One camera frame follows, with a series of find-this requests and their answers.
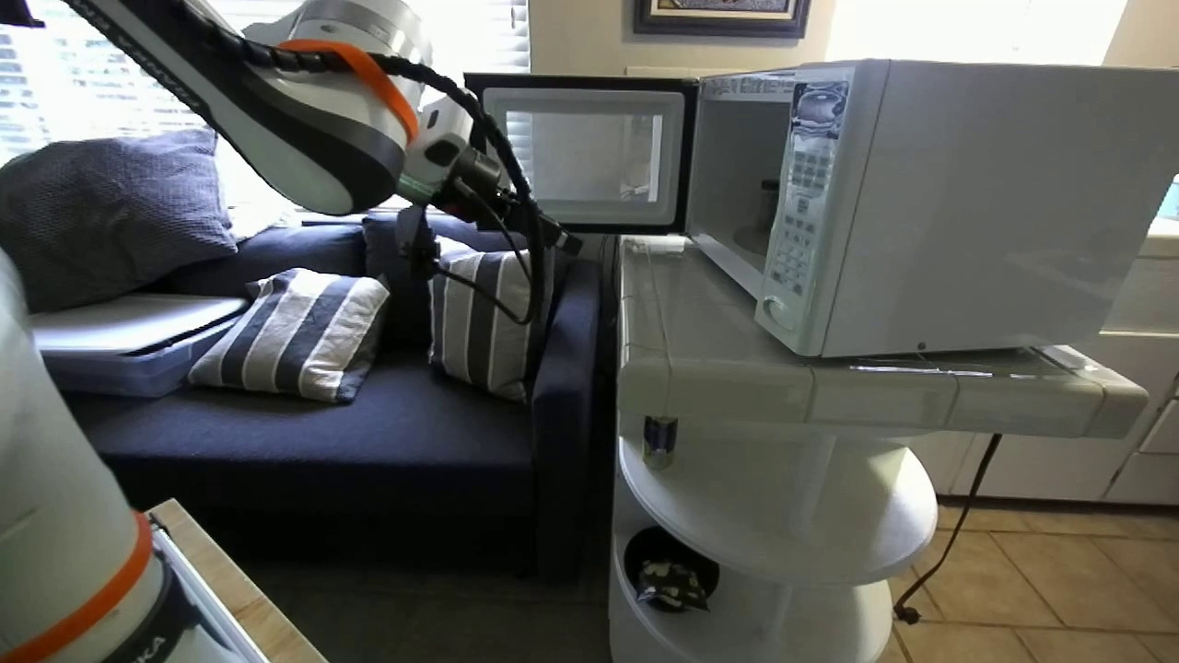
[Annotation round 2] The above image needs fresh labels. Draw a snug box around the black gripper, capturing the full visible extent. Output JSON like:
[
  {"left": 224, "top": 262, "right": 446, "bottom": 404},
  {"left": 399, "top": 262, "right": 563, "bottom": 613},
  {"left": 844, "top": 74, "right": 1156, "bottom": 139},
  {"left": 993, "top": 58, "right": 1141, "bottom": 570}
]
[{"left": 455, "top": 153, "right": 586, "bottom": 264}]

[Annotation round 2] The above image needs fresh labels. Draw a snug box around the microwave door with window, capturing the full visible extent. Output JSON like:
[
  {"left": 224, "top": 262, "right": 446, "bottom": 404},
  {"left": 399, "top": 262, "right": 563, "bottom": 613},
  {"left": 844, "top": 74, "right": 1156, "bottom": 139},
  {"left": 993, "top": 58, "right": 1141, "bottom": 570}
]
[{"left": 461, "top": 72, "right": 701, "bottom": 235}]

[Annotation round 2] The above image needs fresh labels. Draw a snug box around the white microwave oven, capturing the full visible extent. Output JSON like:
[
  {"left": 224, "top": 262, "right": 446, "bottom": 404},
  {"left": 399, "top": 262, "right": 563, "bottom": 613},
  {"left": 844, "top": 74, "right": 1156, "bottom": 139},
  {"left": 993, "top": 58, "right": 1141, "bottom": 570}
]
[{"left": 683, "top": 54, "right": 1179, "bottom": 360}]

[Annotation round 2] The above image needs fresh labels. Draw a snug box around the blue white striped cushion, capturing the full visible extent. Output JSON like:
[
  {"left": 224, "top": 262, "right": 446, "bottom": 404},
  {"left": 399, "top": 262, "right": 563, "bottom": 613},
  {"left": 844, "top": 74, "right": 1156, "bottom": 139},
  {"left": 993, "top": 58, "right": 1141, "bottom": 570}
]
[
  {"left": 424, "top": 235, "right": 544, "bottom": 404},
  {"left": 184, "top": 264, "right": 394, "bottom": 404}
]

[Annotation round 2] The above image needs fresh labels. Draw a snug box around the white tiled kitchen counter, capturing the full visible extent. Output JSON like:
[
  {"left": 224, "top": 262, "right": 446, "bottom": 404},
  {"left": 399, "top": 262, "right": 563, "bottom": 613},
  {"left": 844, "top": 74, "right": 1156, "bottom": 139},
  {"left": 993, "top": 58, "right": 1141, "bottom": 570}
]
[{"left": 611, "top": 232, "right": 1153, "bottom": 444}]

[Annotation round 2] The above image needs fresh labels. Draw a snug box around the dark framed picture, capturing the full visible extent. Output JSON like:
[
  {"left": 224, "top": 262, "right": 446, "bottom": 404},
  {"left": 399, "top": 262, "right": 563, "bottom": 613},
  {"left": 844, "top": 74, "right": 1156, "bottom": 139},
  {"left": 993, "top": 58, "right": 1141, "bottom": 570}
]
[{"left": 630, "top": 0, "right": 814, "bottom": 45}]

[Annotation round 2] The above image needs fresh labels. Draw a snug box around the dark blue sofa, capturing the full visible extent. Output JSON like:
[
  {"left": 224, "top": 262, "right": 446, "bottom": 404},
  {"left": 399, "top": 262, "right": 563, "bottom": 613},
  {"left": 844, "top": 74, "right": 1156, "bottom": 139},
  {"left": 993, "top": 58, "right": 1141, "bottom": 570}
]
[{"left": 67, "top": 204, "right": 603, "bottom": 582}]

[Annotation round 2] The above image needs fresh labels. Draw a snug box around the dark bowl with contents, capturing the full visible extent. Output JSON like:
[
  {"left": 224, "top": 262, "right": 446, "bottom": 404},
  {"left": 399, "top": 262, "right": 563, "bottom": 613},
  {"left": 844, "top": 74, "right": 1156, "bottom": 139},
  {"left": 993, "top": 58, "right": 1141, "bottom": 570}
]
[{"left": 618, "top": 525, "right": 725, "bottom": 615}]

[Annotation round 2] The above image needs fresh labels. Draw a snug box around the flat grey cushion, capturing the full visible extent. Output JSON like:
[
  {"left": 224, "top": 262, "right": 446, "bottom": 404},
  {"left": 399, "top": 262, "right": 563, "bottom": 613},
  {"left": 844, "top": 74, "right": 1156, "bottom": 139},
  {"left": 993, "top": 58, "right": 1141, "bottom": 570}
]
[{"left": 30, "top": 290, "right": 253, "bottom": 398}]

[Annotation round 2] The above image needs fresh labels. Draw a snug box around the large dark blue pillow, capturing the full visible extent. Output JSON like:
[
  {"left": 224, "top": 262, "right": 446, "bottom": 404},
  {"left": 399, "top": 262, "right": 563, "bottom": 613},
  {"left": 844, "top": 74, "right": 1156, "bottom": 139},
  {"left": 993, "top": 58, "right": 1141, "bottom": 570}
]
[{"left": 0, "top": 126, "right": 238, "bottom": 315}]

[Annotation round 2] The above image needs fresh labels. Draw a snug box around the wooden robot mounting table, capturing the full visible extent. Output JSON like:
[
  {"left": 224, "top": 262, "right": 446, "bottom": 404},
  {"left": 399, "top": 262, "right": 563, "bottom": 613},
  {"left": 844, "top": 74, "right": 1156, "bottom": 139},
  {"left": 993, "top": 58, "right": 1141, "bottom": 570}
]
[{"left": 144, "top": 493, "right": 328, "bottom": 663}]

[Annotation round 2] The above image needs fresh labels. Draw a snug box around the white round pedestal table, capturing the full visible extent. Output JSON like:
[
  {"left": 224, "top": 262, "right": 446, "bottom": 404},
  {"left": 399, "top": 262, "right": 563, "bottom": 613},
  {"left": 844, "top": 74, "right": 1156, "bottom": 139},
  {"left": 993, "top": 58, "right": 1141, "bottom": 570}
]
[{"left": 608, "top": 415, "right": 942, "bottom": 663}]

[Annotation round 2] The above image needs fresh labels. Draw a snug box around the black microwave power cable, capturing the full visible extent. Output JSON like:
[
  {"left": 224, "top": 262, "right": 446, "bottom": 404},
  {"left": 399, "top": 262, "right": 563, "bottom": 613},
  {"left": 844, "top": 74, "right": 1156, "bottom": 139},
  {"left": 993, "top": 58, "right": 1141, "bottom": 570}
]
[{"left": 893, "top": 435, "right": 1008, "bottom": 628}]

